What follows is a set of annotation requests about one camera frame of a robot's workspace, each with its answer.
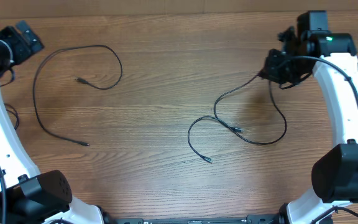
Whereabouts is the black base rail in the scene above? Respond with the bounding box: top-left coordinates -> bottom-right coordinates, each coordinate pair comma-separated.
112,214 -> 282,224

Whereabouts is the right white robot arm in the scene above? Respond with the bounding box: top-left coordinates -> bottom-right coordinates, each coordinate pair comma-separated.
259,11 -> 358,223

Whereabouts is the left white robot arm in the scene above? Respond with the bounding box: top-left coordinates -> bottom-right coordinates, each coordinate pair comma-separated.
0,21 -> 112,223

